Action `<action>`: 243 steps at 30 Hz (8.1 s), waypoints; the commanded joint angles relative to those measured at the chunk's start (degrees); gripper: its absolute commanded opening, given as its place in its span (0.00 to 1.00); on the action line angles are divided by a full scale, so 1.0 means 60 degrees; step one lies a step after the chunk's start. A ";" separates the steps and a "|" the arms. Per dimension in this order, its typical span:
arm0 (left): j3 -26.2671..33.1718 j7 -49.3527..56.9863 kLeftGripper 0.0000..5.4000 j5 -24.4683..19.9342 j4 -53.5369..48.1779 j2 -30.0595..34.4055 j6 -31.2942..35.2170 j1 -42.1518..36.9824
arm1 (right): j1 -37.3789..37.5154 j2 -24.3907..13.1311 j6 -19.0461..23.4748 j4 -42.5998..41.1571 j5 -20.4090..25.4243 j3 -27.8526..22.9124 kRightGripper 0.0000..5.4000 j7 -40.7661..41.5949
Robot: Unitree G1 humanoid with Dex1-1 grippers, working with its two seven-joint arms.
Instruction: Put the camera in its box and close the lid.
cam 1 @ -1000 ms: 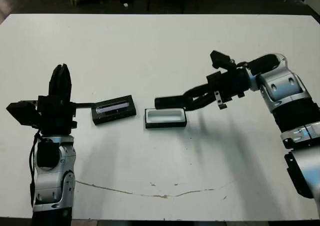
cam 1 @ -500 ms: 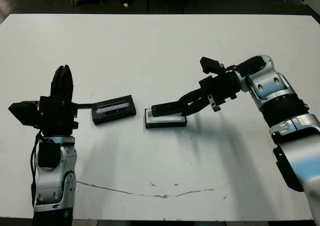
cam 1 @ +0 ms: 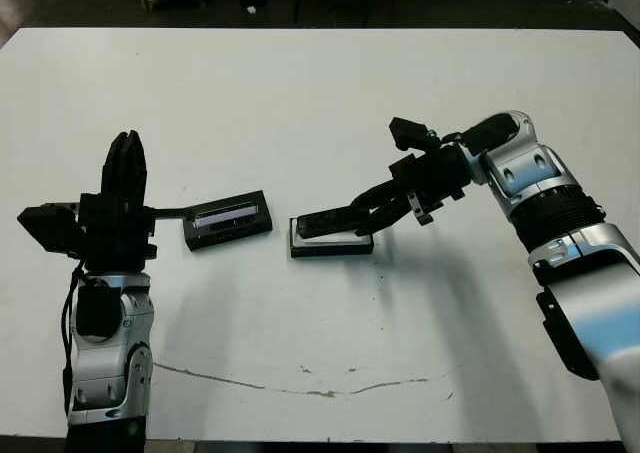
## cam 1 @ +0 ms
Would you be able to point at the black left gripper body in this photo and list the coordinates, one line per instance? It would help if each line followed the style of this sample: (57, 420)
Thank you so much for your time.
(120, 238)

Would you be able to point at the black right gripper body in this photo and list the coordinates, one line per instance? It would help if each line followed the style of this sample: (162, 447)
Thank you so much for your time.
(435, 178)

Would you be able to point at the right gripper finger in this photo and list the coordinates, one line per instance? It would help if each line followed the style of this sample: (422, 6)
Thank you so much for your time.
(385, 193)
(387, 218)

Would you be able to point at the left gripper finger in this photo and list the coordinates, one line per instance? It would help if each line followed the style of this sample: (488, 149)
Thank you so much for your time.
(115, 178)
(136, 178)

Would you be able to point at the slim black camera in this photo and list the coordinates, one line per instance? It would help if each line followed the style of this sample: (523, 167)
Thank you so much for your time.
(325, 222)

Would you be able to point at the black box lid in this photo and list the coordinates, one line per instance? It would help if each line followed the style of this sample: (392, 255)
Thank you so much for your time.
(235, 225)

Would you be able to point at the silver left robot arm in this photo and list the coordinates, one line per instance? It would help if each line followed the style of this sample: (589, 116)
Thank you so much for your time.
(100, 368)

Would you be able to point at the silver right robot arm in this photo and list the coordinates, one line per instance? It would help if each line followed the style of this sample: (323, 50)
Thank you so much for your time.
(525, 163)

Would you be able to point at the black box base white insert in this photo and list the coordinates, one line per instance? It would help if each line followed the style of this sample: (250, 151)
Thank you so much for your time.
(330, 251)

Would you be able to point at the black office chair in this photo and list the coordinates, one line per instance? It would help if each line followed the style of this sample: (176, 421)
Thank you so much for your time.
(296, 0)

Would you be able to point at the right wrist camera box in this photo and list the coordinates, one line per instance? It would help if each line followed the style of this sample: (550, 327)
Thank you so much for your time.
(412, 133)

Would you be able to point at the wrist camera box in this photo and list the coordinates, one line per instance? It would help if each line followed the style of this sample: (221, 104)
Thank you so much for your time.
(412, 133)
(50, 228)

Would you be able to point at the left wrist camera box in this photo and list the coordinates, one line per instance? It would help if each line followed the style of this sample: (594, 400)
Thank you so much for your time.
(50, 228)

